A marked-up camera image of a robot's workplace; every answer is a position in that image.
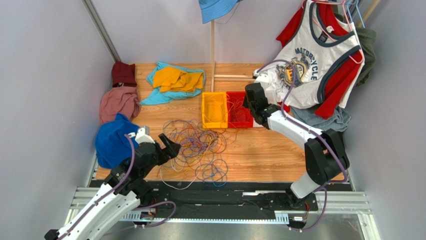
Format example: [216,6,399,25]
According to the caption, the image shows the mustard yellow shirt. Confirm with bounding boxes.
[152,66,205,93]

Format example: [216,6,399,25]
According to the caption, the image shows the yellow cable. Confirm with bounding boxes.
[204,94,227,126]

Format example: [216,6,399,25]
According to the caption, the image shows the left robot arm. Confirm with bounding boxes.
[44,128,181,240]

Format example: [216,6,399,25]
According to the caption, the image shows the coloured cable pile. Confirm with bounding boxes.
[156,119,241,191]

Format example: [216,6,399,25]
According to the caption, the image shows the grey denim shorts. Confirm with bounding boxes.
[290,105,352,132]

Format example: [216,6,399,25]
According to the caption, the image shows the white motorcycle tank top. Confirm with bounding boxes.
[255,0,366,110]

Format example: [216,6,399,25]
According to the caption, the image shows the white plastic bin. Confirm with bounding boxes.
[253,120,264,128]

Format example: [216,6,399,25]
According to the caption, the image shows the wooden stand pole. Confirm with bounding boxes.
[210,20,255,92]

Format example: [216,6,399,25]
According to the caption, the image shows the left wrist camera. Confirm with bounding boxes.
[128,125,155,145]

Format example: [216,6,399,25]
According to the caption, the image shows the aluminium corner profile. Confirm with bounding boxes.
[82,0,121,62]

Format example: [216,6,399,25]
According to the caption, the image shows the yellow plastic bin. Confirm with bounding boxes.
[201,92,228,129]

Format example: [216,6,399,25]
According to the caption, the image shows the cyan shirt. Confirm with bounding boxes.
[140,61,206,105]

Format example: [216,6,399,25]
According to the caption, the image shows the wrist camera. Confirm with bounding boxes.
[128,125,155,145]
[252,70,270,85]

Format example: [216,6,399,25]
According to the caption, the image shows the pink cloth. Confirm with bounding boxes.
[99,86,141,124]

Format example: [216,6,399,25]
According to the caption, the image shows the blue cloth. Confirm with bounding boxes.
[95,113,143,169]

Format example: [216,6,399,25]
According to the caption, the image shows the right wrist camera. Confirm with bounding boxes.
[252,70,270,85]

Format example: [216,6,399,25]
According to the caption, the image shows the blue bucket hat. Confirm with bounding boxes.
[198,0,241,24]

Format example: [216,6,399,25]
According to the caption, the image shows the red plastic bin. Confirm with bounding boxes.
[226,91,254,129]

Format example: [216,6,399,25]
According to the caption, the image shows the olive green garment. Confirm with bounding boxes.
[330,13,377,88]

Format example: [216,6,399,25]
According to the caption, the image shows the pink clothes hanger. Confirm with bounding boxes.
[294,0,365,71]

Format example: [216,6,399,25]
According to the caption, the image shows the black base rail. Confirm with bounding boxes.
[137,181,319,220]

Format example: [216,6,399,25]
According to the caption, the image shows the maroon cloth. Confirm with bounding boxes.
[111,61,138,88]

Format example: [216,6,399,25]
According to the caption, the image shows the red cable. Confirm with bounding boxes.
[229,94,254,124]

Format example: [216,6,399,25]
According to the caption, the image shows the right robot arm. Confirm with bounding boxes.
[242,82,350,208]

